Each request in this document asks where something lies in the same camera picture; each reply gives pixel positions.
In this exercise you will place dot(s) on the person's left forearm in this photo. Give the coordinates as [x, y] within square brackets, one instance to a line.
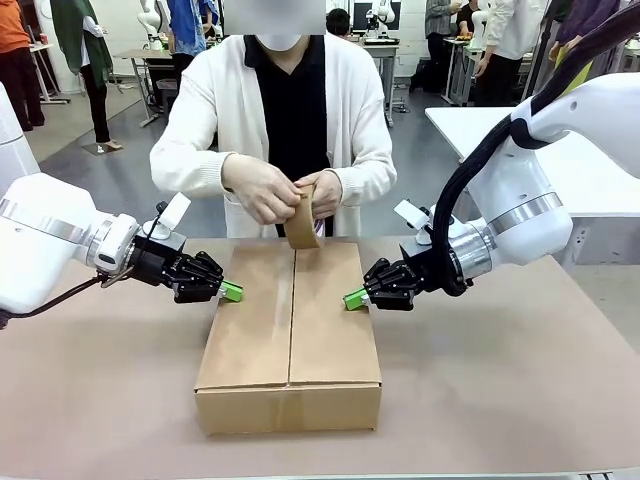
[370, 180]

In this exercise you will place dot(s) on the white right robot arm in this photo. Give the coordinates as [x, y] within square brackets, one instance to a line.
[520, 200]

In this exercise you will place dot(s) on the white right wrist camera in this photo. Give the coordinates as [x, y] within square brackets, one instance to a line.
[412, 215]

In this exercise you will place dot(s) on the person in yellow hoodie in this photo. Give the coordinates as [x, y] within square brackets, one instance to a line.
[339, 20]

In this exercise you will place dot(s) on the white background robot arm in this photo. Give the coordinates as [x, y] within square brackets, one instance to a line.
[386, 10]

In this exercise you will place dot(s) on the person in blue shirt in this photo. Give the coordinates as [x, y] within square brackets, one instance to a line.
[186, 25]

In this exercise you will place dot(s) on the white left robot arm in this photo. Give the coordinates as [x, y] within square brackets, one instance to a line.
[45, 240]

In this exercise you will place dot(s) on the person in white cardigan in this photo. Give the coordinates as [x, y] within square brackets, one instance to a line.
[295, 115]

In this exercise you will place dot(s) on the white side table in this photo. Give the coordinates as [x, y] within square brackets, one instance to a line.
[590, 165]

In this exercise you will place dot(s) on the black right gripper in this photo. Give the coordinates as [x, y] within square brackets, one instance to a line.
[422, 270]

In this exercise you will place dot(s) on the person's right forearm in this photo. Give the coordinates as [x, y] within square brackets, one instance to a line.
[190, 170]

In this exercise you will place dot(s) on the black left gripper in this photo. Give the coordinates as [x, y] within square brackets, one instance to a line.
[155, 260]

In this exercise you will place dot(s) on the dark computer monitor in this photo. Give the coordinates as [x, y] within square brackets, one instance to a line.
[361, 12]

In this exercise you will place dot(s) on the person's right hand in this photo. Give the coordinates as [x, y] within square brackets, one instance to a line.
[260, 190]

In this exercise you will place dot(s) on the person in orange top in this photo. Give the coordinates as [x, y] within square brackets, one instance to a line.
[17, 60]

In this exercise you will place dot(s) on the yellow green sheet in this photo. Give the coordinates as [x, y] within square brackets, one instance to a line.
[575, 67]

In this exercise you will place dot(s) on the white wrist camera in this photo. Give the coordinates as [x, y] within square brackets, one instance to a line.
[172, 212]
[412, 215]

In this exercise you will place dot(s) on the person in purple top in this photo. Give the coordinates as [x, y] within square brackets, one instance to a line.
[585, 22]

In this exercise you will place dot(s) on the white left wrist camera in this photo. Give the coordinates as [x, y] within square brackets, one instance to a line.
[172, 212]

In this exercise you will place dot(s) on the white face mask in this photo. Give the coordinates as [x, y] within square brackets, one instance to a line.
[280, 41]

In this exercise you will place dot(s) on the person in white shirt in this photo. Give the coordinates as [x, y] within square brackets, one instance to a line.
[510, 45]

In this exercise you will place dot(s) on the brown cardboard box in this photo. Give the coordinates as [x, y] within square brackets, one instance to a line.
[290, 350]

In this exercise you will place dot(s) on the person's left hand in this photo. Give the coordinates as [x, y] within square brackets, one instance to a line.
[327, 192]

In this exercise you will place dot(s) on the brown packing tape roll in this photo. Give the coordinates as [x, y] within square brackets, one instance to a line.
[302, 225]

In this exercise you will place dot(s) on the grey background work table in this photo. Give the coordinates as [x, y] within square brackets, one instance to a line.
[145, 55]

